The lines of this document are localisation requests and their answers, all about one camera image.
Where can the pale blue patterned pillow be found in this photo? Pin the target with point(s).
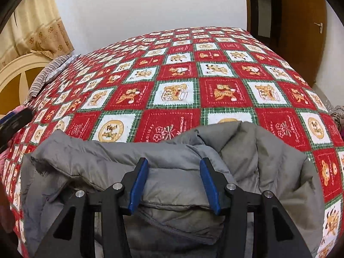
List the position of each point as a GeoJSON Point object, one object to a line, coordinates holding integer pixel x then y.
{"type": "Point", "coordinates": [63, 64]}

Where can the brown wooden door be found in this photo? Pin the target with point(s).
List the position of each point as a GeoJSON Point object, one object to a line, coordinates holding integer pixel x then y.
{"type": "Point", "coordinates": [301, 32]}

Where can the dark wooden door frame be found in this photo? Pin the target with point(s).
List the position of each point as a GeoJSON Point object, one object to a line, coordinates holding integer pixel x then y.
{"type": "Point", "coordinates": [250, 8]}

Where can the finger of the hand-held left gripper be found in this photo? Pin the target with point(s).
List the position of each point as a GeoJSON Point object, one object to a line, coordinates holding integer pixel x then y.
{"type": "Point", "coordinates": [16, 121]}

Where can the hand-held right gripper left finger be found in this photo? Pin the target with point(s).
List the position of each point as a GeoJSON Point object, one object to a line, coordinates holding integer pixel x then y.
{"type": "Point", "coordinates": [137, 185]}

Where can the cream wooden headboard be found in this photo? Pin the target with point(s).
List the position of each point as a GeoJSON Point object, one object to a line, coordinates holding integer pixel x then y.
{"type": "Point", "coordinates": [18, 70]}

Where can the grey puffer jacket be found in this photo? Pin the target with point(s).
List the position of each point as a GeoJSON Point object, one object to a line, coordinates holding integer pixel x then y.
{"type": "Point", "coordinates": [174, 182]}

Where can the red checked printed bedspread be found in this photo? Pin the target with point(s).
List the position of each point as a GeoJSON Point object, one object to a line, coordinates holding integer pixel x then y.
{"type": "Point", "coordinates": [188, 80]}

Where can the pile of pinkish clothes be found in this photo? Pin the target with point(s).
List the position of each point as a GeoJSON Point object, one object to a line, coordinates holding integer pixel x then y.
{"type": "Point", "coordinates": [338, 118]}

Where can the yellow patterned curtain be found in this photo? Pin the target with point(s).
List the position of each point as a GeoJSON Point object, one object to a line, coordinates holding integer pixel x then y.
{"type": "Point", "coordinates": [32, 27]}

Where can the striped pillow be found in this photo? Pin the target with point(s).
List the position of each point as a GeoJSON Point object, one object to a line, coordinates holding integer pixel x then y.
{"type": "Point", "coordinates": [44, 76]}

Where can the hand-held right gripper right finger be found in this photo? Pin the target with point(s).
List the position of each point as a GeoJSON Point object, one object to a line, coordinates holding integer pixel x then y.
{"type": "Point", "coordinates": [211, 185]}

